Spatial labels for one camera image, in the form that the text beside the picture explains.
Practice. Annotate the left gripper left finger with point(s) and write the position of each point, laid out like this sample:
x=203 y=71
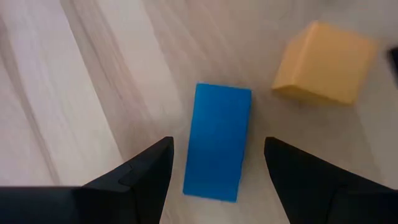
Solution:
x=140 y=186

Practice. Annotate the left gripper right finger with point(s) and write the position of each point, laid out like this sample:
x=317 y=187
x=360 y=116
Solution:
x=311 y=193

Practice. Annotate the blue wooden block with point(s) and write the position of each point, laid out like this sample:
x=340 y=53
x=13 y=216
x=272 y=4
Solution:
x=217 y=143

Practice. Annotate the small orange cube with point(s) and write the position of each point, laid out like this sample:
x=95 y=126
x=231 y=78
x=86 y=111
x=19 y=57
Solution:
x=326 y=62

